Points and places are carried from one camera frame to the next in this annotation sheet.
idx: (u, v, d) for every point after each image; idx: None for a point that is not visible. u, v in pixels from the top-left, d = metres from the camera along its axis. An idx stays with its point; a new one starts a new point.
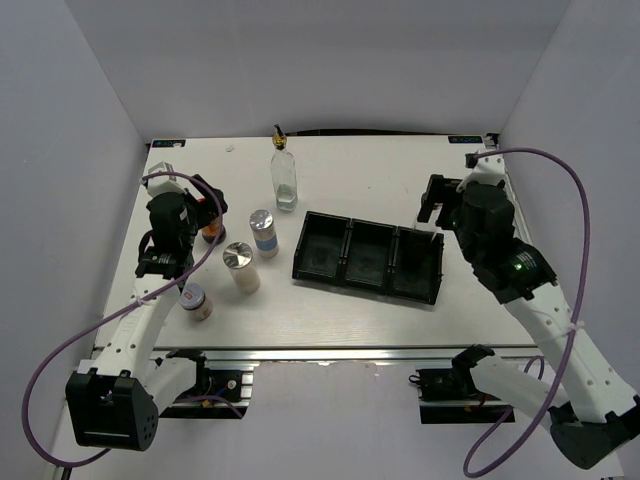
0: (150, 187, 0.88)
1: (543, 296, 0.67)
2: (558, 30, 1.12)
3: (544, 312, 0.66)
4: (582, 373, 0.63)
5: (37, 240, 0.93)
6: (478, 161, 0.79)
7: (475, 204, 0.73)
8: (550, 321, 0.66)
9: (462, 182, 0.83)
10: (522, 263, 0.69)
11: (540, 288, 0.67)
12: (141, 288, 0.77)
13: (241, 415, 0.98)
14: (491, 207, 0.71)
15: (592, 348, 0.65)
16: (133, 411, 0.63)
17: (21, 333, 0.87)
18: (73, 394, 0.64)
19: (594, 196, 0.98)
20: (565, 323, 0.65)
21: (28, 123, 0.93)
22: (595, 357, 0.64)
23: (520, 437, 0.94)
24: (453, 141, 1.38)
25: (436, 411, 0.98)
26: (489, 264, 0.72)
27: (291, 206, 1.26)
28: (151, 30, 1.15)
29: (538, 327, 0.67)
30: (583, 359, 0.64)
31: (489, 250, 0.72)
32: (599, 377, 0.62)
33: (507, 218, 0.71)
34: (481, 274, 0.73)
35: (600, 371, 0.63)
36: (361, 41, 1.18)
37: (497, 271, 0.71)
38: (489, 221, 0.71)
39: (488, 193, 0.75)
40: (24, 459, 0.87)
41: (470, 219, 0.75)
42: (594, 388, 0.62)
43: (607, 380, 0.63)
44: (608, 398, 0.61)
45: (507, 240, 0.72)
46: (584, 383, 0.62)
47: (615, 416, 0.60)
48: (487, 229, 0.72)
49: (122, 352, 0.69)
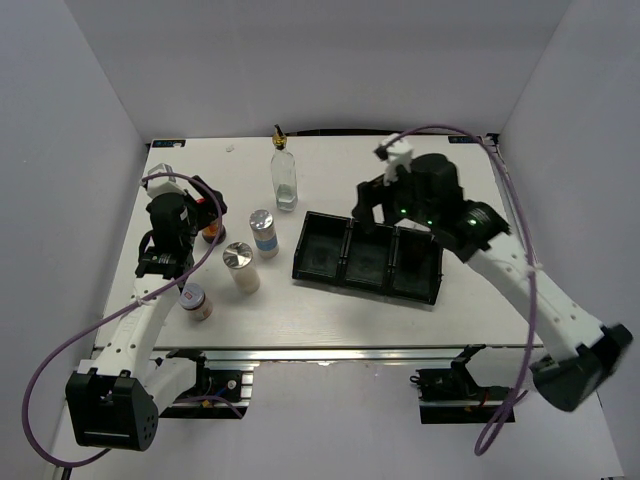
0: (149, 188, 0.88)
1: (500, 245, 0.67)
2: (558, 30, 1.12)
3: (503, 260, 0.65)
4: (547, 312, 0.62)
5: (37, 240, 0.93)
6: (388, 150, 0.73)
7: (420, 170, 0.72)
8: (511, 268, 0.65)
9: (387, 176, 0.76)
10: (476, 219, 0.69)
11: (497, 239, 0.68)
12: (141, 288, 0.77)
13: (241, 415, 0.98)
14: (435, 170, 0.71)
15: (555, 287, 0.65)
16: (133, 411, 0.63)
17: (21, 333, 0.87)
18: (73, 394, 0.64)
19: (594, 196, 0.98)
20: (524, 267, 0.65)
21: (28, 123, 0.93)
22: (559, 295, 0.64)
23: (520, 437, 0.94)
24: (453, 141, 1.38)
25: (436, 411, 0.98)
26: (445, 225, 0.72)
27: (291, 206, 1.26)
28: (151, 31, 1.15)
29: (501, 276, 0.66)
30: (547, 299, 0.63)
31: (443, 214, 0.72)
32: (564, 313, 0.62)
33: (452, 178, 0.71)
34: (441, 238, 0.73)
35: (565, 307, 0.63)
36: (362, 41, 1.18)
37: (454, 231, 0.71)
38: (436, 185, 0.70)
39: (428, 159, 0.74)
40: (24, 460, 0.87)
41: (419, 187, 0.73)
42: (561, 325, 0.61)
43: (573, 314, 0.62)
44: (576, 331, 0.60)
45: (457, 200, 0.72)
46: (552, 321, 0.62)
47: (586, 348, 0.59)
48: (435, 193, 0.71)
49: (122, 352, 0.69)
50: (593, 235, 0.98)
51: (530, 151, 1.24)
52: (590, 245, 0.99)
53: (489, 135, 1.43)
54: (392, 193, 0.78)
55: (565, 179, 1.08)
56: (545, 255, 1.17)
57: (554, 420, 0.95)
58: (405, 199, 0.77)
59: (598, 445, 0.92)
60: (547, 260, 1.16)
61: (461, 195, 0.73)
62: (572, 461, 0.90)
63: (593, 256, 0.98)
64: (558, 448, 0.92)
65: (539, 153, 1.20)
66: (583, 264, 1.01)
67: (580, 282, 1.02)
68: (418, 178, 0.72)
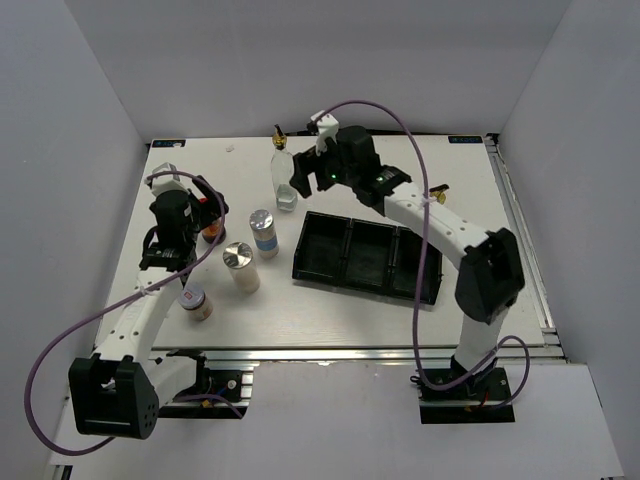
0: (153, 187, 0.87)
1: (402, 190, 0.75)
2: (558, 30, 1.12)
3: (403, 199, 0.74)
4: (441, 228, 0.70)
5: (37, 239, 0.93)
6: (318, 125, 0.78)
7: (342, 137, 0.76)
8: (410, 204, 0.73)
9: (317, 146, 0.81)
10: (384, 177, 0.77)
11: (400, 187, 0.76)
12: (145, 279, 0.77)
13: (241, 415, 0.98)
14: (356, 138, 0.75)
15: (446, 209, 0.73)
16: (134, 396, 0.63)
17: (21, 332, 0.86)
18: (75, 378, 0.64)
19: (594, 195, 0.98)
20: (419, 201, 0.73)
21: (28, 121, 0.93)
22: (451, 214, 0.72)
23: (521, 437, 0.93)
24: (454, 141, 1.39)
25: (435, 411, 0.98)
26: (362, 185, 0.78)
27: (291, 206, 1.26)
28: (152, 30, 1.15)
29: (405, 214, 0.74)
30: (440, 219, 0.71)
31: (361, 174, 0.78)
32: (454, 226, 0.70)
33: (370, 146, 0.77)
34: (359, 197, 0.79)
35: (456, 221, 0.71)
36: (362, 41, 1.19)
37: (370, 190, 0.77)
38: (356, 152, 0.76)
39: (352, 129, 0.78)
40: (23, 462, 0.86)
41: (343, 154, 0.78)
42: (452, 235, 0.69)
43: (462, 226, 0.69)
44: (464, 238, 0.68)
45: (372, 163, 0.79)
46: (445, 235, 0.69)
47: (473, 247, 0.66)
48: (355, 157, 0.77)
49: (125, 339, 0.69)
50: (592, 234, 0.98)
51: (530, 151, 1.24)
52: (589, 244, 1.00)
53: (489, 135, 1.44)
54: (322, 162, 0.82)
55: (565, 179, 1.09)
56: (544, 255, 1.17)
57: (554, 419, 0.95)
58: (334, 166, 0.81)
59: (599, 444, 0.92)
60: (547, 259, 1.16)
61: (377, 159, 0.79)
62: (572, 461, 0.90)
63: (593, 255, 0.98)
64: (559, 448, 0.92)
65: (538, 153, 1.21)
66: (584, 263, 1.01)
67: (580, 281, 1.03)
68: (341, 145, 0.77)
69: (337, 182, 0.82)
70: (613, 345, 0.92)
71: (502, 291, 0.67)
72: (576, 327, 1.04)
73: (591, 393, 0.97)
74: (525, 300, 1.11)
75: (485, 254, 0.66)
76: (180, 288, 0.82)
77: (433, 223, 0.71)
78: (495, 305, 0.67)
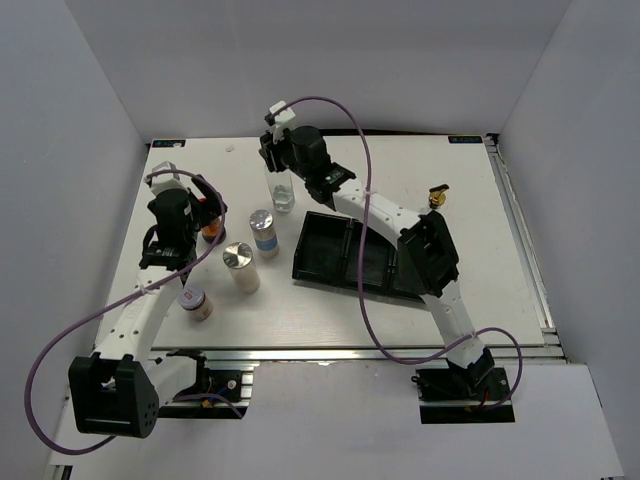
0: (153, 185, 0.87)
1: (348, 186, 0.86)
2: (558, 30, 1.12)
3: (349, 193, 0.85)
4: (381, 215, 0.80)
5: (37, 239, 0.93)
6: (275, 118, 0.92)
7: (298, 143, 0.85)
8: (355, 197, 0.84)
9: (274, 135, 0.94)
10: (333, 177, 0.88)
11: (346, 184, 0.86)
12: (145, 278, 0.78)
13: (241, 415, 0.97)
14: (310, 142, 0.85)
15: (387, 199, 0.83)
16: (135, 393, 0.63)
17: (21, 331, 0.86)
18: (76, 378, 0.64)
19: (593, 196, 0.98)
20: (362, 193, 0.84)
21: (28, 121, 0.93)
22: (389, 203, 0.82)
23: (520, 438, 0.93)
24: (453, 141, 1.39)
25: (436, 411, 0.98)
26: (315, 185, 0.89)
27: (288, 206, 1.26)
28: (152, 30, 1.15)
29: (352, 207, 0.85)
30: (379, 207, 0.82)
31: (312, 174, 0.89)
32: (392, 213, 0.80)
33: (323, 151, 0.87)
34: (312, 194, 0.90)
35: (393, 209, 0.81)
36: (362, 41, 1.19)
37: (321, 189, 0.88)
38: (311, 155, 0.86)
39: (306, 131, 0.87)
40: (23, 462, 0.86)
41: (298, 155, 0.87)
42: (390, 220, 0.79)
43: (398, 212, 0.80)
44: (399, 222, 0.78)
45: (324, 163, 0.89)
46: (384, 221, 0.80)
47: (406, 229, 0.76)
48: (310, 161, 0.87)
49: (125, 337, 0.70)
50: (591, 235, 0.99)
51: (531, 151, 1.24)
52: (589, 244, 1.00)
53: (489, 135, 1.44)
54: (280, 149, 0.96)
55: (565, 179, 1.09)
56: (544, 256, 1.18)
57: (554, 419, 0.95)
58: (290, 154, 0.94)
59: (598, 445, 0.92)
60: (547, 259, 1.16)
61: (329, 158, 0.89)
62: (572, 461, 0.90)
63: (593, 254, 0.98)
64: (558, 448, 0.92)
65: (538, 153, 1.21)
66: (584, 263, 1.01)
67: (580, 281, 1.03)
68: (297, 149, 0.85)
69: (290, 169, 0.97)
70: (613, 345, 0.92)
71: (440, 267, 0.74)
72: (576, 327, 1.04)
73: (591, 393, 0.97)
74: (525, 300, 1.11)
75: (418, 234, 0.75)
76: (180, 286, 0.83)
77: (374, 212, 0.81)
78: (435, 281, 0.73)
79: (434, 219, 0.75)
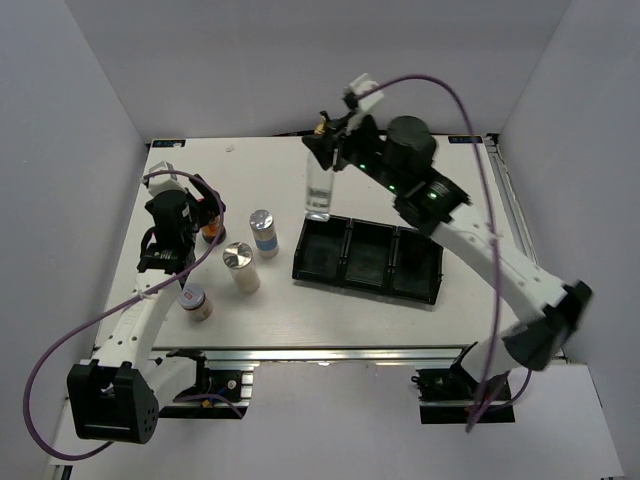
0: (150, 187, 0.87)
1: (462, 216, 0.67)
2: (559, 29, 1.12)
3: (466, 231, 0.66)
4: (512, 276, 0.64)
5: (37, 239, 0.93)
6: (359, 101, 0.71)
7: (401, 141, 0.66)
8: (474, 238, 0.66)
9: (351, 124, 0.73)
10: (437, 193, 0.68)
11: (458, 211, 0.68)
12: (143, 282, 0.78)
13: (241, 415, 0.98)
14: (415, 145, 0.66)
15: (517, 250, 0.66)
16: (134, 401, 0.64)
17: (20, 332, 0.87)
18: (75, 385, 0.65)
19: (595, 196, 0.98)
20: (486, 235, 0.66)
21: (27, 123, 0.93)
22: (523, 257, 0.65)
23: (519, 438, 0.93)
24: (453, 141, 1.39)
25: (436, 411, 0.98)
26: (411, 199, 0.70)
27: (327, 205, 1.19)
28: (151, 30, 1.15)
29: (467, 247, 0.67)
30: (510, 262, 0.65)
31: (408, 186, 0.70)
32: (528, 275, 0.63)
33: (430, 153, 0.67)
34: (404, 210, 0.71)
35: (529, 269, 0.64)
36: (362, 40, 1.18)
37: (418, 206, 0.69)
38: (415, 160, 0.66)
39: (407, 125, 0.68)
40: (23, 462, 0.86)
41: (396, 158, 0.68)
42: (527, 287, 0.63)
43: (536, 277, 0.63)
44: (541, 292, 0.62)
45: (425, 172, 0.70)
46: (516, 284, 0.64)
47: (552, 307, 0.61)
48: (411, 167, 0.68)
49: (123, 344, 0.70)
50: (592, 235, 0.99)
51: (531, 151, 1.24)
52: (590, 245, 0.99)
53: (489, 135, 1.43)
54: (352, 142, 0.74)
55: (566, 179, 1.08)
56: (545, 256, 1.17)
57: (554, 420, 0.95)
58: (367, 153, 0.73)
59: (598, 445, 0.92)
60: (547, 260, 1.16)
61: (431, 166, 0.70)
62: (572, 462, 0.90)
63: (593, 255, 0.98)
64: (558, 449, 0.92)
65: (539, 153, 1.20)
66: (585, 264, 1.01)
67: (581, 281, 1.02)
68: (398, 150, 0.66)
69: (364, 172, 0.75)
70: (613, 346, 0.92)
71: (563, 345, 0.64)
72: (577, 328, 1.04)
73: (591, 393, 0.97)
74: None
75: (563, 313, 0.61)
76: (179, 288, 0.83)
77: (505, 268, 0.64)
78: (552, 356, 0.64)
79: (586, 299, 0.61)
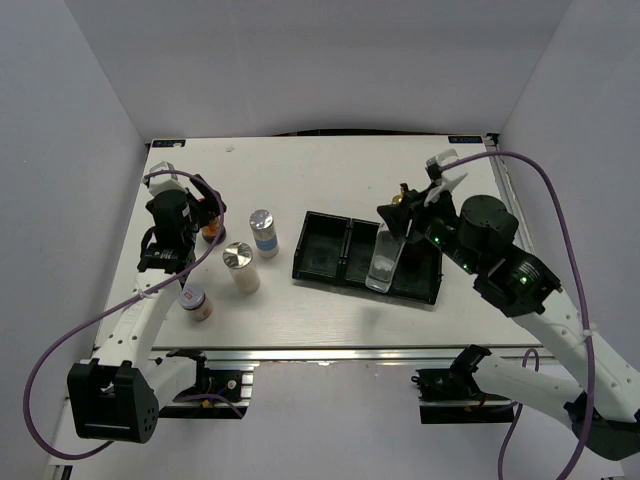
0: (151, 187, 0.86)
1: (554, 306, 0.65)
2: (559, 29, 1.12)
3: (558, 323, 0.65)
4: (605, 377, 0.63)
5: (37, 239, 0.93)
6: (443, 173, 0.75)
7: (478, 222, 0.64)
8: (566, 331, 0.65)
9: (429, 197, 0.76)
10: (525, 275, 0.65)
11: (550, 298, 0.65)
12: (143, 282, 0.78)
13: (241, 415, 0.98)
14: (495, 225, 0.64)
15: (609, 347, 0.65)
16: (134, 400, 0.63)
17: (20, 332, 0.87)
18: (74, 384, 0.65)
19: (596, 195, 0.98)
20: (579, 330, 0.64)
21: (27, 122, 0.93)
22: (613, 356, 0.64)
23: (519, 438, 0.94)
24: (453, 141, 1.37)
25: (436, 411, 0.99)
26: (494, 280, 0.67)
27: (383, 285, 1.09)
28: (151, 30, 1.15)
29: (555, 339, 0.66)
30: (602, 361, 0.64)
31: (489, 265, 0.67)
32: (621, 378, 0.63)
33: (511, 233, 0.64)
34: (485, 292, 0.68)
35: (620, 370, 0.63)
36: (362, 40, 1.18)
37: (504, 288, 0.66)
38: (493, 239, 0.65)
39: (484, 205, 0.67)
40: (23, 462, 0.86)
41: (472, 237, 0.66)
42: (619, 390, 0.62)
43: (628, 378, 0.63)
44: (633, 397, 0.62)
45: (507, 251, 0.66)
46: (609, 386, 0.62)
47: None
48: (489, 246, 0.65)
49: (124, 343, 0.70)
50: (591, 235, 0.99)
51: (531, 151, 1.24)
52: (590, 245, 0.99)
53: (490, 135, 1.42)
54: (428, 214, 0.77)
55: (566, 179, 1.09)
56: (545, 256, 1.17)
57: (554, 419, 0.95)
58: (441, 226, 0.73)
59: None
60: (547, 260, 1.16)
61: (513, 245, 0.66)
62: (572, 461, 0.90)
63: (594, 255, 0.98)
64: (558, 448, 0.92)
65: (539, 153, 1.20)
66: (584, 265, 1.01)
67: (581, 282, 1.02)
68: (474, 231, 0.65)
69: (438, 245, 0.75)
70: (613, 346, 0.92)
71: None
72: None
73: None
74: None
75: None
76: (179, 288, 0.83)
77: (599, 368, 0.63)
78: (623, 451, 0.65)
79: None
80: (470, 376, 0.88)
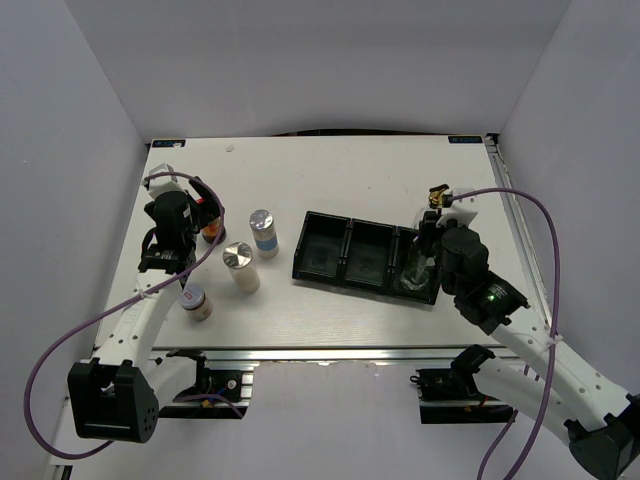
0: (151, 188, 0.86)
1: (519, 318, 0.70)
2: (559, 28, 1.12)
3: (524, 333, 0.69)
4: (572, 382, 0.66)
5: (38, 239, 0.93)
6: (453, 203, 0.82)
7: (453, 249, 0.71)
8: (532, 340, 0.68)
9: (440, 218, 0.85)
10: (495, 294, 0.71)
11: (516, 313, 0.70)
12: (144, 282, 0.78)
13: (241, 415, 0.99)
14: (468, 251, 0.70)
15: (577, 356, 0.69)
16: (134, 400, 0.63)
17: (20, 333, 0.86)
18: (75, 383, 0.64)
19: (597, 196, 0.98)
20: (545, 339, 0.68)
21: (27, 123, 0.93)
22: (582, 364, 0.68)
23: (515, 437, 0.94)
24: (453, 141, 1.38)
25: (436, 411, 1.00)
26: (470, 300, 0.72)
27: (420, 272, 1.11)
28: (152, 30, 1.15)
29: (523, 349, 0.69)
30: (569, 368, 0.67)
31: (467, 286, 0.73)
32: (588, 383, 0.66)
33: (483, 259, 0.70)
34: (464, 310, 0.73)
35: (589, 377, 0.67)
36: (362, 40, 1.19)
37: (478, 306, 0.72)
38: (467, 264, 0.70)
39: (460, 234, 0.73)
40: (24, 463, 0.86)
41: (450, 262, 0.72)
42: (588, 395, 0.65)
43: (597, 385, 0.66)
44: (602, 401, 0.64)
45: (481, 274, 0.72)
46: (577, 392, 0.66)
47: (613, 417, 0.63)
48: (466, 270, 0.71)
49: (124, 343, 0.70)
50: (591, 234, 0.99)
51: (532, 151, 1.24)
52: (591, 245, 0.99)
53: (489, 135, 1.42)
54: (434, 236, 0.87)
55: (567, 178, 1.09)
56: (544, 256, 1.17)
57: None
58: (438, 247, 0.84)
59: None
60: (546, 260, 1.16)
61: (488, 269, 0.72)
62: (570, 463, 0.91)
63: (595, 254, 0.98)
64: (556, 449, 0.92)
65: (539, 153, 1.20)
66: (584, 264, 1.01)
67: (579, 281, 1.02)
68: (450, 257, 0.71)
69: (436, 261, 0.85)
70: (613, 345, 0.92)
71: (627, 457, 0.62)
72: (577, 327, 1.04)
73: None
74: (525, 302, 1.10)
75: (629, 426, 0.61)
76: (179, 289, 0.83)
77: (564, 376, 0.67)
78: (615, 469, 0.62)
79: None
80: (469, 374, 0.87)
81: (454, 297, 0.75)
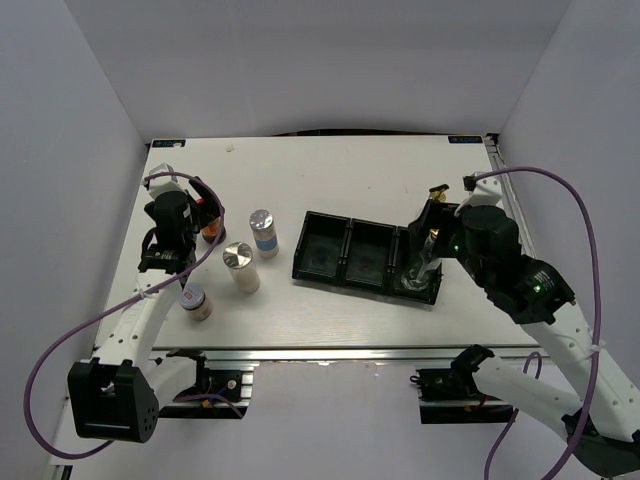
0: (151, 189, 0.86)
1: (564, 318, 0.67)
2: (559, 28, 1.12)
3: (567, 335, 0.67)
4: (606, 393, 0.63)
5: (37, 239, 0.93)
6: (477, 183, 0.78)
7: (476, 227, 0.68)
8: (573, 344, 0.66)
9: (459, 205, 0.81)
10: (540, 284, 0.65)
11: (562, 310, 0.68)
12: (144, 282, 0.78)
13: (241, 415, 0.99)
14: (495, 228, 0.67)
15: (614, 365, 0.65)
16: (135, 399, 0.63)
17: (20, 333, 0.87)
18: (74, 383, 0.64)
19: (597, 196, 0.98)
20: (587, 345, 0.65)
21: (27, 123, 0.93)
22: (618, 375, 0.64)
23: (516, 437, 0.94)
24: (453, 141, 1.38)
25: (436, 411, 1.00)
26: (506, 288, 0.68)
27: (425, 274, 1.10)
28: (152, 31, 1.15)
29: (562, 350, 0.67)
30: (605, 376, 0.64)
31: (501, 273, 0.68)
32: (623, 396, 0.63)
33: (511, 236, 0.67)
34: (498, 299, 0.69)
35: (623, 389, 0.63)
36: (362, 41, 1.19)
37: (516, 294, 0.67)
38: (494, 243, 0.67)
39: (485, 213, 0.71)
40: (23, 463, 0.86)
41: (475, 243, 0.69)
42: (620, 408, 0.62)
43: (630, 398, 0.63)
44: (633, 417, 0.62)
45: (516, 259, 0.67)
46: (609, 403, 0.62)
47: None
48: (494, 251, 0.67)
49: (124, 343, 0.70)
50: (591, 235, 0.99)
51: (532, 151, 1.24)
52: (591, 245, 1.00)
53: (489, 135, 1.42)
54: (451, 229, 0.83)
55: (567, 179, 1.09)
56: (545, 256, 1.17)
57: None
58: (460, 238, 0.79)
59: None
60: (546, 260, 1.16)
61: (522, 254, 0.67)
62: (571, 463, 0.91)
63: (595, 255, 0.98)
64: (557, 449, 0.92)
65: (539, 153, 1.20)
66: (585, 265, 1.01)
67: (580, 281, 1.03)
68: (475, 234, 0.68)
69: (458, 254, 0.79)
70: (614, 345, 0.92)
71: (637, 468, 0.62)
72: None
73: None
74: None
75: None
76: (179, 289, 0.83)
77: (599, 384, 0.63)
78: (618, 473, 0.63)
79: None
80: (469, 374, 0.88)
81: (484, 287, 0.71)
